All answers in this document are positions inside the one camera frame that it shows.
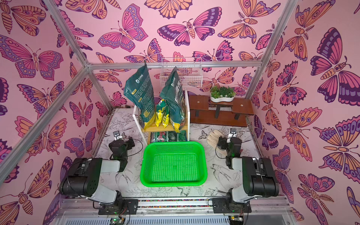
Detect green plastic mesh basket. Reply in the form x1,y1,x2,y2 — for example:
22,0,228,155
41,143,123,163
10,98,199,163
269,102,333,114
140,141,208,188

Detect yellow green small bag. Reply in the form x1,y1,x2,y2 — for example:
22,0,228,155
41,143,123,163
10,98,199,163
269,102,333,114
162,105,170,128
155,99,166,127

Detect dark green fertilizer bag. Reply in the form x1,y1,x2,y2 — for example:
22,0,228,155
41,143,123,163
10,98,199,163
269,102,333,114
160,67,186,133
124,63,155,129

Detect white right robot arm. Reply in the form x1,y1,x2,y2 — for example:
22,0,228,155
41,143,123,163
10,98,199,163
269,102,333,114
212,136,279,214

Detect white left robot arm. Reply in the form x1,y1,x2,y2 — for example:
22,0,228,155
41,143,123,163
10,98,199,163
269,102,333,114
59,137,138,216

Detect floral bag on lower shelf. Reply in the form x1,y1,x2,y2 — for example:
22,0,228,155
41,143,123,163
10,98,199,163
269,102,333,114
151,130,188,143

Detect dark brown wooden stand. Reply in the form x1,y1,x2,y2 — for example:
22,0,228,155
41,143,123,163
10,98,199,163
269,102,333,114
189,95,254,127

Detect succulents in white pot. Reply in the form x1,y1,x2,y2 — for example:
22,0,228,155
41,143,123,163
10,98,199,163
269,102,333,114
210,86,236,103

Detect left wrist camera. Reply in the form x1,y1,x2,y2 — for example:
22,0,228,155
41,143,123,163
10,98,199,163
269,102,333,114
113,131,122,141

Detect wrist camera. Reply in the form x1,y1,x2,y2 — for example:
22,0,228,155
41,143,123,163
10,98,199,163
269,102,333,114
113,131,122,141
228,128,237,139

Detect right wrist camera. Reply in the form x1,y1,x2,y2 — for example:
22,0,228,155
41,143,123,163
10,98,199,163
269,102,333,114
228,128,237,139

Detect white frame wooden shelf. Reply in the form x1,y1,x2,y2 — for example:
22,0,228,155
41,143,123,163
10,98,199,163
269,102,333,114
132,88,190,146

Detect white wire basket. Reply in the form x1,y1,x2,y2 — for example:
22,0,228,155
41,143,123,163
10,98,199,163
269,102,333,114
158,56,203,88

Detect aluminium cage frame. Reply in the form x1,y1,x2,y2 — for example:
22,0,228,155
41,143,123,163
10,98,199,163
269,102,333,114
1,1,298,182

